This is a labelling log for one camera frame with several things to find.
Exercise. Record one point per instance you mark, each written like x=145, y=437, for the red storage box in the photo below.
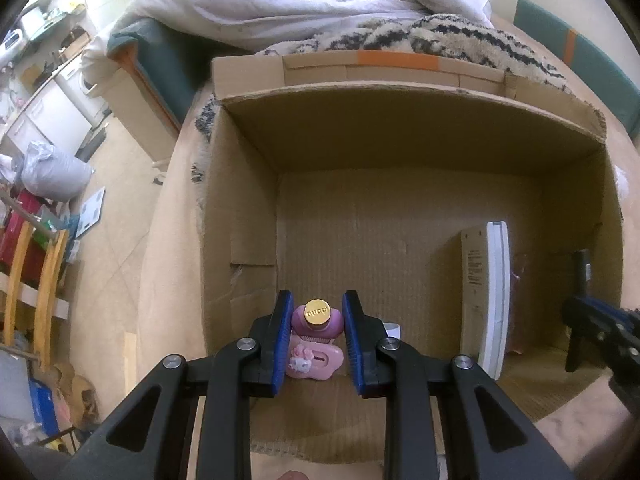
x=25, y=245

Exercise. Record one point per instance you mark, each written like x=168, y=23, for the yellow wooden rack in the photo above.
x=50, y=280

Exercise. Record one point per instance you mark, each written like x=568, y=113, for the black patterned fluffy blanket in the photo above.
x=450, y=35

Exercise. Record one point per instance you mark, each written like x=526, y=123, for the white floor cabinet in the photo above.
x=50, y=115

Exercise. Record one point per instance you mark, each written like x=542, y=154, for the white plastic bag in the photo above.
x=55, y=175

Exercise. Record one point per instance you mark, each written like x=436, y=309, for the white washing machine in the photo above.
x=82, y=85

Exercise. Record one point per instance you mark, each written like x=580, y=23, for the white duvet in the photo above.
x=275, y=0

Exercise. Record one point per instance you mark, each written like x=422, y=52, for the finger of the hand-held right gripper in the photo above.
x=587, y=312

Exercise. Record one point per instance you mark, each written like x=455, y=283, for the blue box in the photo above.
x=45, y=405

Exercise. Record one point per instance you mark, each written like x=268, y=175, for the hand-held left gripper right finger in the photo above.
x=354, y=345

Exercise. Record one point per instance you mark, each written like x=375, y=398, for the dark floor mat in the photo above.
x=92, y=142

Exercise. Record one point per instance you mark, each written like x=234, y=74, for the cardboard box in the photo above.
x=400, y=220

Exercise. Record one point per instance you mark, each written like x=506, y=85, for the white bathroom scale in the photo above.
x=91, y=212

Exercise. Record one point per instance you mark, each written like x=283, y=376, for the pink perfume bottle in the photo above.
x=312, y=355

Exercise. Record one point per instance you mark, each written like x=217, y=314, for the beige bed frame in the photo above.
x=130, y=105

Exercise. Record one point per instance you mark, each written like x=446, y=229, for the white round cap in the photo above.
x=392, y=331

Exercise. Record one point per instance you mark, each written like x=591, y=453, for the white long box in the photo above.
x=495, y=300

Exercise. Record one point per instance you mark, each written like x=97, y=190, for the tan crumpled paper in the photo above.
x=77, y=395

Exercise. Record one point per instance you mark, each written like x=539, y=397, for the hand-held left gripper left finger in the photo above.
x=281, y=340

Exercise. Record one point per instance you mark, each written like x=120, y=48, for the green cushion orange stripe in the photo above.
x=165, y=65
x=550, y=35

